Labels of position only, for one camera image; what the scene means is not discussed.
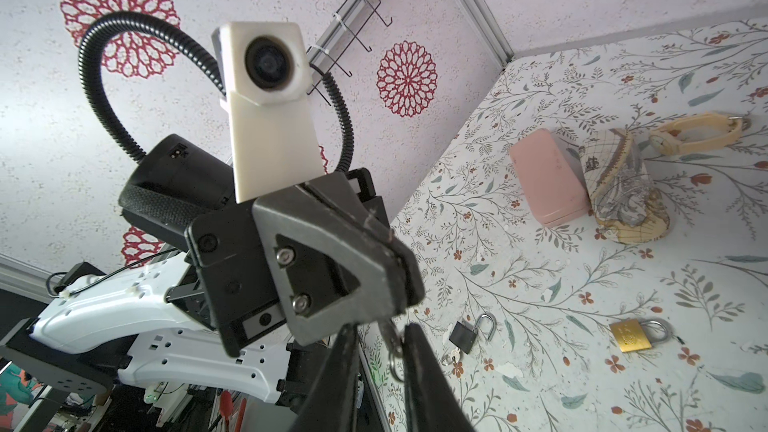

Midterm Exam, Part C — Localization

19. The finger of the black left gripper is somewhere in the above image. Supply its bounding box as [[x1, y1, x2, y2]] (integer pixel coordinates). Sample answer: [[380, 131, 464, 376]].
[[252, 173, 425, 345]]

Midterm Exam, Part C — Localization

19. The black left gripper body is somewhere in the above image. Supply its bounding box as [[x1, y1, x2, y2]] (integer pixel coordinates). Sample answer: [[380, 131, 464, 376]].
[[185, 168, 389, 357]]

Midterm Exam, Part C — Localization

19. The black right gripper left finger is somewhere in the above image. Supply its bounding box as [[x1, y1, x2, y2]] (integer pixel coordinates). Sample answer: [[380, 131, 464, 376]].
[[289, 324, 360, 432]]

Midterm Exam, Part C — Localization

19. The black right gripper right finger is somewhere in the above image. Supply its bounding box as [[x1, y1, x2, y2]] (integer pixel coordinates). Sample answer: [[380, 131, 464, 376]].
[[403, 324, 473, 432]]

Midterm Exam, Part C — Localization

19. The small silver key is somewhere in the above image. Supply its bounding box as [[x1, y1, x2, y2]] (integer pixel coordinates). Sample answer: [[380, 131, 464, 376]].
[[377, 319, 404, 384]]

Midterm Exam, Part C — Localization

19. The black padlock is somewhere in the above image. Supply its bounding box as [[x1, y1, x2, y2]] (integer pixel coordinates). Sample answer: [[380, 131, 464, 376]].
[[448, 312, 497, 354]]

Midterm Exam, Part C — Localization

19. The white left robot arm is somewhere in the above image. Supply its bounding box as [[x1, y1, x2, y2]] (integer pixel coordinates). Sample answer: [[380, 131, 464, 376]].
[[1, 12, 425, 410]]

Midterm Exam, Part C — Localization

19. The small brass padlock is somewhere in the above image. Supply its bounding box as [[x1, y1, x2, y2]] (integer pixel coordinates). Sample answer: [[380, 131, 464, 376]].
[[609, 319, 673, 353]]

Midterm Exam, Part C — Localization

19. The pink glasses case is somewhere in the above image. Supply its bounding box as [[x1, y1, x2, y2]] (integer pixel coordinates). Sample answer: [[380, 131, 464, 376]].
[[509, 129, 590, 227]]

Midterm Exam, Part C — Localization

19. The map print glasses case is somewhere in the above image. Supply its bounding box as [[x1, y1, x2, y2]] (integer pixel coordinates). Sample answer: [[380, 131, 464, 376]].
[[579, 128, 670, 245]]

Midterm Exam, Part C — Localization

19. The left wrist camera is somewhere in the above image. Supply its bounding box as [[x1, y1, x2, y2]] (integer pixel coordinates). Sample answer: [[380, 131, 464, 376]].
[[213, 22, 324, 203]]

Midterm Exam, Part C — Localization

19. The black wire wall basket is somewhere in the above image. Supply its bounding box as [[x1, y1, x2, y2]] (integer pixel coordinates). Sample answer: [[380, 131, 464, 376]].
[[306, 0, 393, 106]]

